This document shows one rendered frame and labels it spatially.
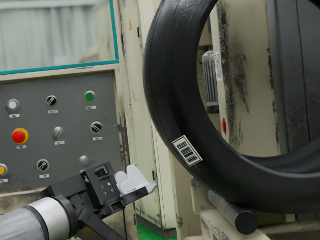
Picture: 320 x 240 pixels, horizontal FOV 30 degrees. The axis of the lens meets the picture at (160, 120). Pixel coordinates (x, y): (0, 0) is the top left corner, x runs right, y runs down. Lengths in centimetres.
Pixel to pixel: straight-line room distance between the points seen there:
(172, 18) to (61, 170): 90
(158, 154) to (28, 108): 280
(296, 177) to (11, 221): 57
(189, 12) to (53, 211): 47
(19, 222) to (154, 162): 383
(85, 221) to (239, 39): 76
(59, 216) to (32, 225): 5
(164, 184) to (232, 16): 324
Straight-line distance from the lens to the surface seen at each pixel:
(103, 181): 98
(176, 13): 115
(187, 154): 116
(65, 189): 95
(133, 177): 102
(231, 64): 153
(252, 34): 155
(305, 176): 119
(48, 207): 91
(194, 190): 151
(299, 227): 153
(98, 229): 95
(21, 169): 194
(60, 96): 191
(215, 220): 139
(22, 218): 88
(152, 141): 464
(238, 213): 119
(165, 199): 470
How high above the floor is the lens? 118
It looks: 3 degrees down
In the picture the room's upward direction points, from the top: 6 degrees counter-clockwise
